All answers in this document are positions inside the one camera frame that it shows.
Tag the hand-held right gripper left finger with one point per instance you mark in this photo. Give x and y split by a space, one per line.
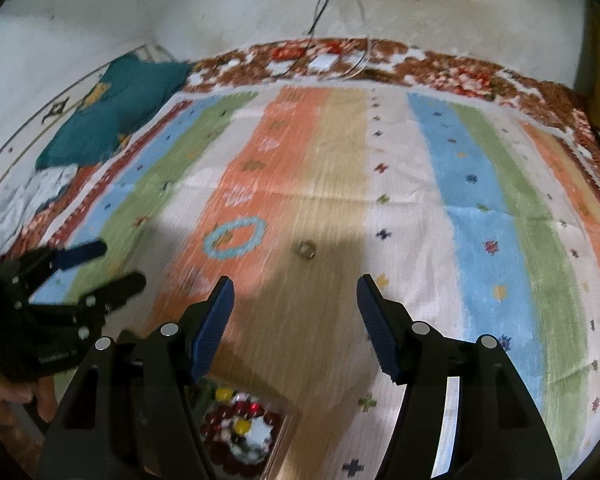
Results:
215 330

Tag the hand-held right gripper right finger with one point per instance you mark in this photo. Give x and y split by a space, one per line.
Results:
380 330

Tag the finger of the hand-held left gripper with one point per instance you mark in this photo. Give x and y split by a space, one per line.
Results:
115 287
80 252

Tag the green jade bangle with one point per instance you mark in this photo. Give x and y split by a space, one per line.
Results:
206 394

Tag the silver metal tin box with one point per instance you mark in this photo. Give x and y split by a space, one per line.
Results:
286 430

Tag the person's left hand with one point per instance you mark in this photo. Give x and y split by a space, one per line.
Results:
20 395

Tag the pale blue crumpled cloth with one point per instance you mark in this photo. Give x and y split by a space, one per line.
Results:
35 195

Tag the striped colourful mat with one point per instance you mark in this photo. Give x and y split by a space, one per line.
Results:
430 210

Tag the teal pillow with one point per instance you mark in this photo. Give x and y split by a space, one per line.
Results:
110 110

